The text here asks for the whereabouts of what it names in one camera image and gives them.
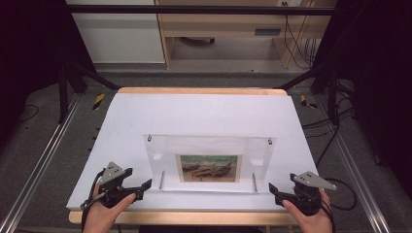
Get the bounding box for black curtain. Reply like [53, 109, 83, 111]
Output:
[315, 0, 412, 198]
[0, 0, 95, 144]

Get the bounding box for thin black floor cable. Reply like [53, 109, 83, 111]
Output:
[17, 103, 40, 124]

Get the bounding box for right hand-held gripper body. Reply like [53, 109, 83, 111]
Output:
[285, 171, 338, 217]

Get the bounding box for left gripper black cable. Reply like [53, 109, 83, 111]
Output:
[79, 168, 109, 233]

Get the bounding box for left yellow clamp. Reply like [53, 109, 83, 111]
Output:
[92, 92, 106, 111]

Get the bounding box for yellow clamp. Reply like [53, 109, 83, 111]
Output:
[299, 94, 319, 110]
[92, 92, 106, 111]

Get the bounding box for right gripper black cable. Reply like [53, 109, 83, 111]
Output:
[320, 177, 359, 212]

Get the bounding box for aluminium floor rail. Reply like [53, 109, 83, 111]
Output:
[0, 92, 83, 233]
[314, 94, 393, 233]

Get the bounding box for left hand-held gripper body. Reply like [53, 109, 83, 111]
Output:
[96, 161, 145, 209]

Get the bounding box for clear acrylic photo frame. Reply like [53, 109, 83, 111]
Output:
[143, 133, 277, 194]

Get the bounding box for painting print of boats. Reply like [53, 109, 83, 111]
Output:
[175, 153, 244, 184]

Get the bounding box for white cabinet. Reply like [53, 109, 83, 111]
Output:
[65, 0, 166, 65]

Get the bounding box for person's right hand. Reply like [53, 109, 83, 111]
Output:
[281, 188, 334, 233]

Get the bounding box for right yellow clamp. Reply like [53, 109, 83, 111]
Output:
[299, 94, 319, 110]

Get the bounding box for black metal stand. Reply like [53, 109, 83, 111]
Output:
[277, 60, 342, 126]
[57, 62, 121, 124]

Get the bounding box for hanging black cables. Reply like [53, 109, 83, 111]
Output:
[282, 1, 321, 70]

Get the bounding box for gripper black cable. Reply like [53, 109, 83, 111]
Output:
[79, 168, 109, 233]
[320, 177, 359, 212]

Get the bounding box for white table cover board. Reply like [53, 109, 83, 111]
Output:
[65, 92, 319, 213]

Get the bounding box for black overhead crossbar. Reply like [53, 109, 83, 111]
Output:
[42, 4, 338, 17]

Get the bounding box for dark drawer handle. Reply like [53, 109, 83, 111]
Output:
[254, 27, 282, 36]

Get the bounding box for person's left hand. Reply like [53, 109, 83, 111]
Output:
[83, 183, 137, 233]

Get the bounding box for light wooden desk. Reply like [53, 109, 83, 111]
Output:
[154, 0, 338, 71]

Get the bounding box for black floor cables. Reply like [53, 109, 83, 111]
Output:
[300, 79, 358, 169]

